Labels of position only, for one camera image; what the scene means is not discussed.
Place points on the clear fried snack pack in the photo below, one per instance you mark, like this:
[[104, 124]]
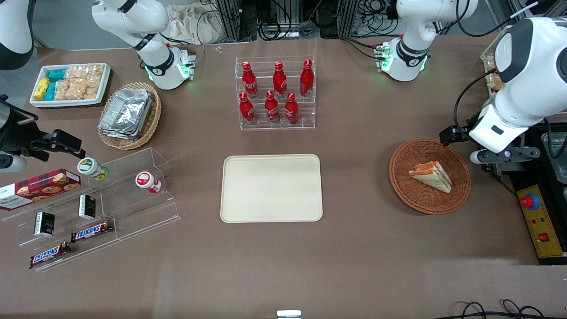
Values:
[[490, 63], [492, 82]]

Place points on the yellow emergency stop box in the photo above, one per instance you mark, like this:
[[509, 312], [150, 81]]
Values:
[[542, 230]]

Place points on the yellow snack pack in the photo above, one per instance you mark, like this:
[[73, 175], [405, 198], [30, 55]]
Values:
[[42, 88]]

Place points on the clear rice cracker pack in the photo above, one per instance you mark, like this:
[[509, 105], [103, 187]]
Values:
[[76, 74], [82, 91], [62, 90], [95, 74]]

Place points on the light oval wicker basket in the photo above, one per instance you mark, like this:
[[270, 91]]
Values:
[[150, 124]]

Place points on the small black box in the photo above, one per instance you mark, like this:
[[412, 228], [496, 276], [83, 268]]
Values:
[[44, 223], [87, 207]]

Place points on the cream plastic tray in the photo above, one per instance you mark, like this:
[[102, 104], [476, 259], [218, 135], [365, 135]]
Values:
[[271, 188]]

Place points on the clear acrylic bottle rack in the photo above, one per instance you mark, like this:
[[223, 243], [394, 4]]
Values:
[[277, 126]]

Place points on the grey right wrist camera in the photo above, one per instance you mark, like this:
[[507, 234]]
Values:
[[11, 163]]

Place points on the silver metal bracket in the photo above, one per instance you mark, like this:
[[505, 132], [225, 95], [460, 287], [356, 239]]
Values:
[[289, 314]]

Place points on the black machine frame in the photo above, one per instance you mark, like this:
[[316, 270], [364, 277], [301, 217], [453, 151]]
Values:
[[522, 177]]

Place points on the white rectangular snack tray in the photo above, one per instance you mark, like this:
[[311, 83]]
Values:
[[104, 91]]

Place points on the clear acrylic stepped shelf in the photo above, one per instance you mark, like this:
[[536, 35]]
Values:
[[137, 208]]

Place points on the green lid yogurt cup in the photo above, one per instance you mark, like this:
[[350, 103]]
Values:
[[88, 167]]

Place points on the red tartan cookie box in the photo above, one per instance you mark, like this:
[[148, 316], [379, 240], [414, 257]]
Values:
[[40, 188]]

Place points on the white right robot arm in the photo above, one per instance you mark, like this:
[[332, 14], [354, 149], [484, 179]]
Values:
[[150, 22]]

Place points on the teal snack pack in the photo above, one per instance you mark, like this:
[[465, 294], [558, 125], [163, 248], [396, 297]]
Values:
[[50, 91], [57, 74]]

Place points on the beige cloth bag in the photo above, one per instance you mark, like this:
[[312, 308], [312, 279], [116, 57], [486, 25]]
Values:
[[190, 24]]

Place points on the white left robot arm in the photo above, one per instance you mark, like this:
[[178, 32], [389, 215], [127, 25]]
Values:
[[409, 26]]

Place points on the brown snickers bar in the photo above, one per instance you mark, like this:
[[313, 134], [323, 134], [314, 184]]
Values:
[[48, 254], [91, 231]]

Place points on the stacked aluminium foil trays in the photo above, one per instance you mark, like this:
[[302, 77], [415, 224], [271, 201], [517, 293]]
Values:
[[126, 113]]

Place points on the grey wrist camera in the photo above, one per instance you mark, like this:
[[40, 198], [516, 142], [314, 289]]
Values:
[[505, 155], [11, 163]]

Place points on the red lid yogurt cup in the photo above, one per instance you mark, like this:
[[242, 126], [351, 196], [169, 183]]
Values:
[[145, 180]]

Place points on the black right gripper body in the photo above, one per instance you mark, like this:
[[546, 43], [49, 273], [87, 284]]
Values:
[[20, 135]]

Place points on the triangular sandwich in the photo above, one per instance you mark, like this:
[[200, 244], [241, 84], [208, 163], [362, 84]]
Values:
[[432, 175]]

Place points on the brown wicker basket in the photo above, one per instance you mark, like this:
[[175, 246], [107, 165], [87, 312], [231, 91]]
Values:
[[412, 195]]

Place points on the red cola bottle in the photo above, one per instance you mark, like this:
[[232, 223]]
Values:
[[246, 110], [306, 79], [250, 82], [291, 110], [279, 82], [272, 108]]

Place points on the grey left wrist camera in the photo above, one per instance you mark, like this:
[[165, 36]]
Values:
[[505, 155]]

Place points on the steel pan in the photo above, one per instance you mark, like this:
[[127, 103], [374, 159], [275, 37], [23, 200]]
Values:
[[556, 155]]

